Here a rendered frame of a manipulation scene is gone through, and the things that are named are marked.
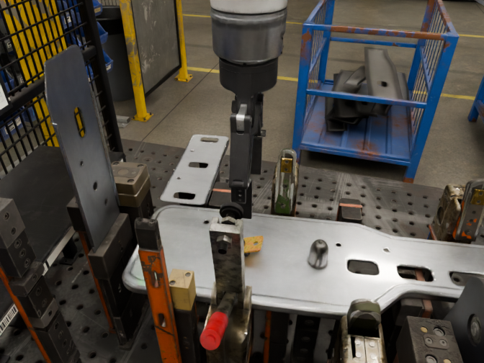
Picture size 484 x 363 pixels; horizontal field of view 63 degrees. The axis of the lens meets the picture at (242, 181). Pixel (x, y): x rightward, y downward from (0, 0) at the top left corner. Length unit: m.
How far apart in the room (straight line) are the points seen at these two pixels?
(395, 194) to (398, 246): 0.66
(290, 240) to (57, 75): 0.47
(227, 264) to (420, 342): 0.23
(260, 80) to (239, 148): 0.09
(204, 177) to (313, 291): 0.38
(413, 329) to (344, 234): 0.30
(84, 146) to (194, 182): 0.29
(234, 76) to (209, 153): 0.50
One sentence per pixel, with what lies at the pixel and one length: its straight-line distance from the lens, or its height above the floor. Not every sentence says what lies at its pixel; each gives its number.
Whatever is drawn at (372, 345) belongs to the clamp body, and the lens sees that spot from 0.55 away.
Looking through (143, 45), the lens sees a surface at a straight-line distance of 3.42.
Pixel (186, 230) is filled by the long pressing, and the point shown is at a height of 1.00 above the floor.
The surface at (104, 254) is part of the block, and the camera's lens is 0.75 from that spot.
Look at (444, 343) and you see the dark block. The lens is 0.52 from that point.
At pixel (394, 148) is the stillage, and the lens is 2.81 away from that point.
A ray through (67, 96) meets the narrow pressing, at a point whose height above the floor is 1.28.
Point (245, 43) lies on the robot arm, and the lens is 0.47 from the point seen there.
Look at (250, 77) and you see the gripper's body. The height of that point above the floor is 1.34.
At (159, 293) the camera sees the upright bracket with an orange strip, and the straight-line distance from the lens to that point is 0.58.
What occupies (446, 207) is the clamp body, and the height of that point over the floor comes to 1.01.
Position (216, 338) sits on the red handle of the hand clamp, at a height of 1.14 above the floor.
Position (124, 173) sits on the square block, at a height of 1.06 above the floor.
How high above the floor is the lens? 1.52
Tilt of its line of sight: 36 degrees down
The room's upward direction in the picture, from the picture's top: straight up
